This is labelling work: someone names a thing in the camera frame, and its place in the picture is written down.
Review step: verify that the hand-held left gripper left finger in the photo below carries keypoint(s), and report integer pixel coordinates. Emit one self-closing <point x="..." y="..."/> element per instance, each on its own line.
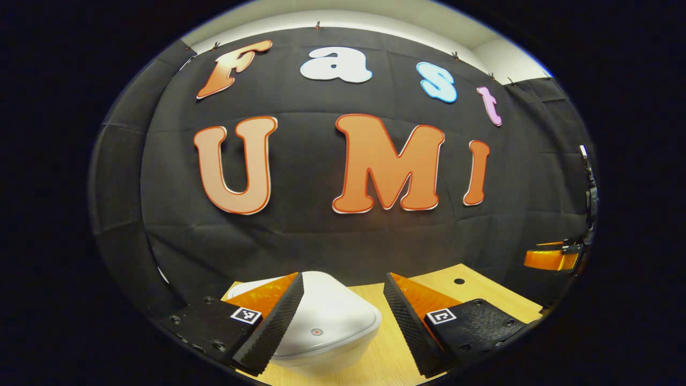
<point x="270" y="327"/>

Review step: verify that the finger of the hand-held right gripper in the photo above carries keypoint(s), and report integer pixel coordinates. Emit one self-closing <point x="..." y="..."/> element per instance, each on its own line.
<point x="544" y="260"/>
<point x="549" y="244"/>

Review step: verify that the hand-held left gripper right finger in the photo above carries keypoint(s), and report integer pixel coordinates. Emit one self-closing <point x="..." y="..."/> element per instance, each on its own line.
<point x="412" y="327"/>

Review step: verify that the white desktop garbage bin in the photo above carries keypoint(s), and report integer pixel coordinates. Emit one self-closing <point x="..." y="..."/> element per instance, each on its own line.
<point x="332" y="305"/>

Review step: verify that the wooden desktop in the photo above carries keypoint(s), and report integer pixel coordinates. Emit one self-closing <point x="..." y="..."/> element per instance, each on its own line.
<point x="498" y="292"/>

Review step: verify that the black backdrop cloth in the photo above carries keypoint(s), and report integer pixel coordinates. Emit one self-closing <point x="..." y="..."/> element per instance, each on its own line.
<point x="311" y="161"/>

